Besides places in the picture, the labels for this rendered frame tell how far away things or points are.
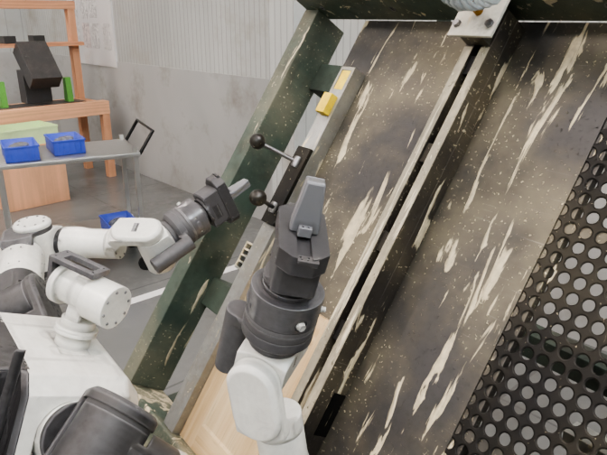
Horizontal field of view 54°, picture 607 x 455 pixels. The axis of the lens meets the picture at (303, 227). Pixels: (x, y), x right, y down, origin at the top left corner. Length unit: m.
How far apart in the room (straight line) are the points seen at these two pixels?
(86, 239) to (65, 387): 0.55
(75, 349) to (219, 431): 0.52
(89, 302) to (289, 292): 0.36
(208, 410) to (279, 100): 0.80
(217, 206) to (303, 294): 0.71
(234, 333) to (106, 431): 0.18
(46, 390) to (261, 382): 0.29
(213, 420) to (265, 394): 0.69
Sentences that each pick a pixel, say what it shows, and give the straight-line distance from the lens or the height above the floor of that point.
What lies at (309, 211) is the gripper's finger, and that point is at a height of 1.61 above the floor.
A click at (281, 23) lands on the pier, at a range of 4.73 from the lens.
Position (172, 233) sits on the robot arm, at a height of 1.37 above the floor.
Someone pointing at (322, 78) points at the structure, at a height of 1.65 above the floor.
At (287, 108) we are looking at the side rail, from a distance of 1.64.
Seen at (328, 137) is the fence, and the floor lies 1.54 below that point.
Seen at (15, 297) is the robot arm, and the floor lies 1.35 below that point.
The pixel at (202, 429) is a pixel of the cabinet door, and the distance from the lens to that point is 1.43.
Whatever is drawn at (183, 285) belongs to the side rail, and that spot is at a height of 1.14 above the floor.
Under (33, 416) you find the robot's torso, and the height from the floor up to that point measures 1.33.
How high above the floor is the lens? 1.81
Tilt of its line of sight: 19 degrees down
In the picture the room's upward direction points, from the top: straight up
